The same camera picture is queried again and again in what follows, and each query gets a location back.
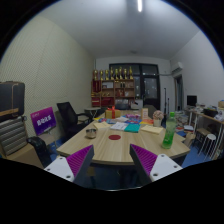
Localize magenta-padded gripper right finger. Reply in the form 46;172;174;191
129;143;184;186

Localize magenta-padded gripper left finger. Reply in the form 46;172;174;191
43;144;95;185

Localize green tea plastic bottle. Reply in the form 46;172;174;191
161;111;178;150

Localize black bag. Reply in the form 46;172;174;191
27;135;54;169

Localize large cream book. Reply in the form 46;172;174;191
140;124;164;136

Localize stainless steel cup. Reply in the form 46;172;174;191
85;127;98;139

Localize orange book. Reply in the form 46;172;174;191
139;118;155;126

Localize teal book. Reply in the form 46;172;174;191
124;123;141;134

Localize purple sign board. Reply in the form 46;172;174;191
30;106;57;137

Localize pink flowers in white pot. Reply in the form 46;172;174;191
152;109;165;128

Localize black office chair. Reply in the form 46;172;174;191
56;101;93;138

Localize brown wooden stool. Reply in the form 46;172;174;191
194;127;212;144

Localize blue book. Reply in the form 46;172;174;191
124;118;141;125

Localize white round stool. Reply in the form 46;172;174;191
199;133;218;158

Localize pink tissue pack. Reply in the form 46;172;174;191
126;114;142;122

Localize grey ribbed suitcase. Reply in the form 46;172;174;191
0;115;28;158

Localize small cream book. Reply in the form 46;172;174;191
93;121;111;130

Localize white book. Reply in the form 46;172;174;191
109;121;129;131

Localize small round side table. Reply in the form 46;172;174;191
83;106;102;118

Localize wooden side desk white legs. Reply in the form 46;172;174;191
186;108;224;158

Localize yellow gift box red ribbon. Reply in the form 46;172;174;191
104;105;122;120

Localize black computer monitor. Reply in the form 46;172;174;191
186;94;198;108

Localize black framed window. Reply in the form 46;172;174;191
109;63;161;109

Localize dark hard case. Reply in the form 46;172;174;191
0;80;26;123

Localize wooden shelf unit with trophies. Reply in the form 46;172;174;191
90;65;136;108

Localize white air conditioner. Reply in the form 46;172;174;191
170;61;184;75

